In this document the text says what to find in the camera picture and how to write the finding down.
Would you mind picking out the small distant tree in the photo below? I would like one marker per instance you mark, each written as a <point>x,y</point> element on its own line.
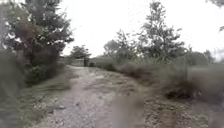
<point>80,52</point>

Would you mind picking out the low grey wall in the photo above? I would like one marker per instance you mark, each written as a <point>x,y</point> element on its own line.
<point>77,62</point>

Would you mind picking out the grass verge with leaves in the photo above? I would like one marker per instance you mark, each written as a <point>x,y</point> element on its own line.
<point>43,90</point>
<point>166,110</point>

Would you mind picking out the grey gravel dirt path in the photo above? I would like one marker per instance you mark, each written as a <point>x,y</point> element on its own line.
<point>86,100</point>

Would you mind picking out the overgrown bushes and tall grass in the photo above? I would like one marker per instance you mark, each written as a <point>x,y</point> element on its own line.
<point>173,76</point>

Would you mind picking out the row of trees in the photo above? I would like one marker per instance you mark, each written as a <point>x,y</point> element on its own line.
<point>160,36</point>

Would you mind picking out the tall green tree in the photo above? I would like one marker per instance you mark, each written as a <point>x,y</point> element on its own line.
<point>36,30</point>

